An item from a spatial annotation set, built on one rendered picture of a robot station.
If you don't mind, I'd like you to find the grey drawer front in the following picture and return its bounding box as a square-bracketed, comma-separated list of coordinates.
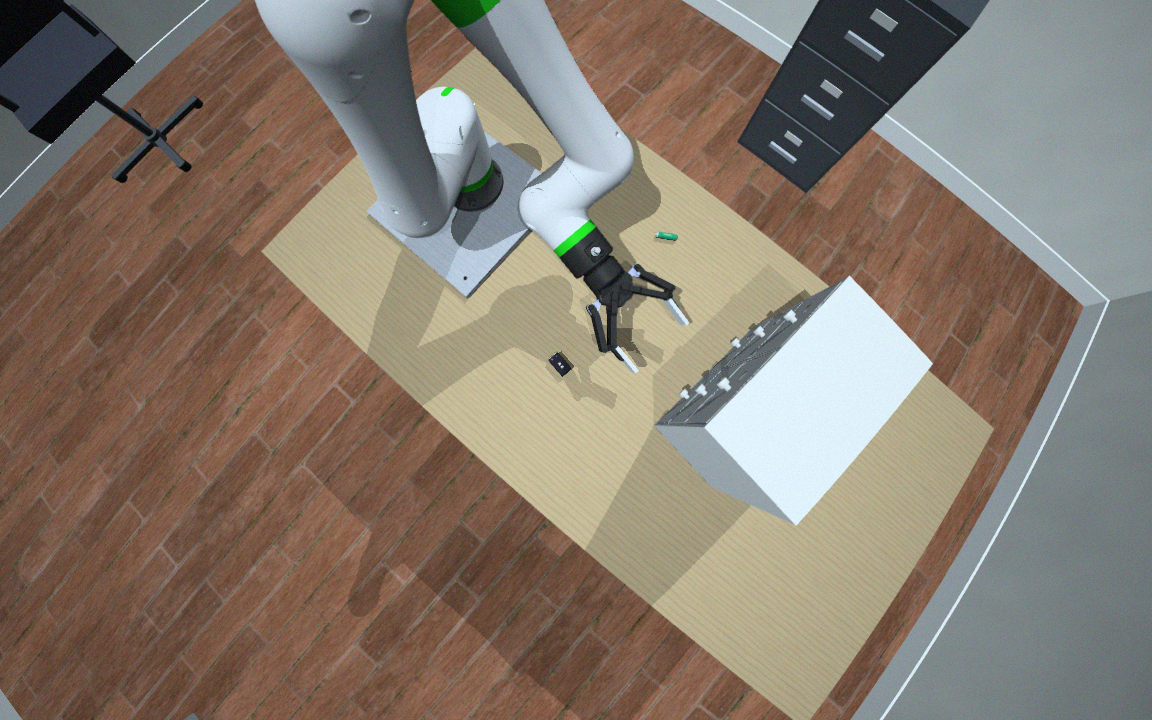
[657, 371, 721, 423]
[670, 362, 745, 424]
[685, 351, 776, 424]
[727, 309, 790, 366]
[708, 319, 772, 373]
[751, 285, 839, 358]

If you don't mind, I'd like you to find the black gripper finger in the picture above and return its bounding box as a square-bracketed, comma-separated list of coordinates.
[620, 264, 688, 325]
[586, 291, 638, 373]

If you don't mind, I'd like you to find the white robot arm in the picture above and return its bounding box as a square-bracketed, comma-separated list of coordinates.
[255, 0, 634, 279]

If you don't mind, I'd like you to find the white chest of drawers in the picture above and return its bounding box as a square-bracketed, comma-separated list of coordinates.
[655, 276, 932, 525]

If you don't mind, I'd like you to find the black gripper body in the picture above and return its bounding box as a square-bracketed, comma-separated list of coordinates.
[583, 255, 632, 308]

